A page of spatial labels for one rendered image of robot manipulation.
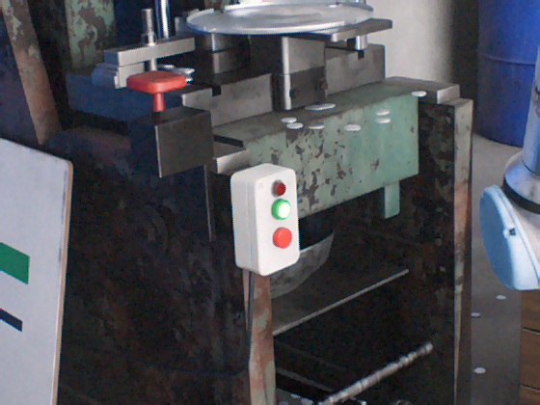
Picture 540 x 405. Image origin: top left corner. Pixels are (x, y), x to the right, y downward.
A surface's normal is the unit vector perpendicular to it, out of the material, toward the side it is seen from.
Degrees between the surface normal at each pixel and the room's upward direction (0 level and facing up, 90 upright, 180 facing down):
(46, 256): 78
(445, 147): 90
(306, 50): 90
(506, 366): 0
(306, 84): 90
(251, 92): 90
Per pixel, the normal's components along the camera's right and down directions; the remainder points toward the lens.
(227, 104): 0.69, 0.19
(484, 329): -0.05, -0.95
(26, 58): 0.65, -0.08
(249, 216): -0.72, 0.26
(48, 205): -0.75, 0.04
